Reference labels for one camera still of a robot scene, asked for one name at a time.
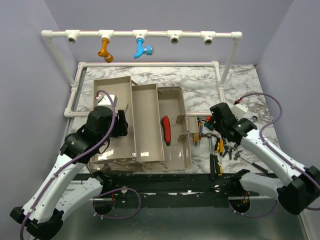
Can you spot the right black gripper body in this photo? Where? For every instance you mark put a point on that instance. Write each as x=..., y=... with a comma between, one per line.
x=219, y=129

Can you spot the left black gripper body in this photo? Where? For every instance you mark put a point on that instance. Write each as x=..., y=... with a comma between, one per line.
x=118, y=129

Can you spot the brown translucent tool box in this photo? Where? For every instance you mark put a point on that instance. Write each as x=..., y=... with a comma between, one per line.
x=144, y=147

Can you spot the red utility knife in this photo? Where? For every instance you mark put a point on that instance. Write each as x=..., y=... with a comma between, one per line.
x=165, y=122

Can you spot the green handled screwdriver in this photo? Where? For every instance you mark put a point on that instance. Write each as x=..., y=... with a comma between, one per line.
x=209, y=125

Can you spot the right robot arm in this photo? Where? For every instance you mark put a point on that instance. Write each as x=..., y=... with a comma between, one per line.
x=295, y=186

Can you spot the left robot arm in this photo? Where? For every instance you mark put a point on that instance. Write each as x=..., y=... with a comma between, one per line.
x=44, y=214

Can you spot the claw hammer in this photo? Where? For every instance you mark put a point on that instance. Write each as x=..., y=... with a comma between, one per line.
x=209, y=137

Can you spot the black needle nose pliers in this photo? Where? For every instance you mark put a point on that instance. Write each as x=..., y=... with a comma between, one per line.
x=228, y=150

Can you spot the yellow short screwdriver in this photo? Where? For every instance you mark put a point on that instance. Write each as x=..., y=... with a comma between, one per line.
x=219, y=145

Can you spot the silver combination wrench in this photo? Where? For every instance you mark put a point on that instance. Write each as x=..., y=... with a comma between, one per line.
x=253, y=118

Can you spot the small black hammer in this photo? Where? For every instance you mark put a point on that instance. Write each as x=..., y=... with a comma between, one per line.
x=239, y=156

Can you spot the black long screwdriver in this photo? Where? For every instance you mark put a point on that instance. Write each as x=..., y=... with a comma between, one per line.
x=212, y=162

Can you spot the yellow black screwdriver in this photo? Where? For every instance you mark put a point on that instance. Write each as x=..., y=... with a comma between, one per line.
x=219, y=163

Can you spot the orange plastic faucet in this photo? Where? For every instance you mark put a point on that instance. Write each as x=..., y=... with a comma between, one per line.
x=103, y=52

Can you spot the blue plastic faucet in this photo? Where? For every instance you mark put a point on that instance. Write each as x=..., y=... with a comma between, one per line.
x=143, y=50

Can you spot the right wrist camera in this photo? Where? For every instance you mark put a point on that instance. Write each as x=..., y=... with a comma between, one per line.
x=239, y=110

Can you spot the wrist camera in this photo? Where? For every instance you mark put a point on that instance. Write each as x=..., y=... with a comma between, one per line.
x=239, y=110
x=103, y=100

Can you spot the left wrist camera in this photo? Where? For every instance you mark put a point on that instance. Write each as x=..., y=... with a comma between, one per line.
x=103, y=100

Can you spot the black metal base rail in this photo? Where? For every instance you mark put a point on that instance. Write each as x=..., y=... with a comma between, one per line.
x=188, y=190

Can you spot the white PVC pipe frame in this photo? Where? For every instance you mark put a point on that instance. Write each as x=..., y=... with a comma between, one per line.
x=72, y=35

